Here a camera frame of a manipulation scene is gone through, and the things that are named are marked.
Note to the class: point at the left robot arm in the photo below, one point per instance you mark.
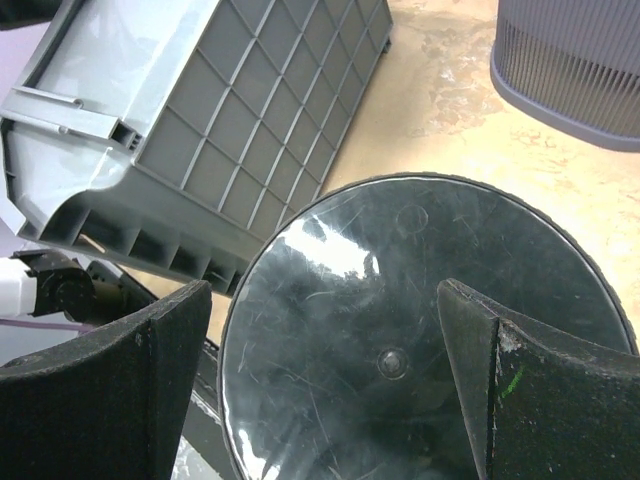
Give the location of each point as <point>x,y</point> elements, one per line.
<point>44,282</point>

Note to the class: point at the black ribbed round bin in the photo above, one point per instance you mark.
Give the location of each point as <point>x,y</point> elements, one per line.
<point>332,363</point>

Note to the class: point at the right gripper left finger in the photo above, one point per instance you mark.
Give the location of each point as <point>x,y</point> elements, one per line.
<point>110,404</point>

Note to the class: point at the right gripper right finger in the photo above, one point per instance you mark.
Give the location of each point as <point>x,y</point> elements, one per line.
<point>537,402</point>

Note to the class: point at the grey plastic tray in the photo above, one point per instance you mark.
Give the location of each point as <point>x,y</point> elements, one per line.
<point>176,137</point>

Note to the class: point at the grey mesh square bin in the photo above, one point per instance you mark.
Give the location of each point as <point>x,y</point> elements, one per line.
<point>573,65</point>

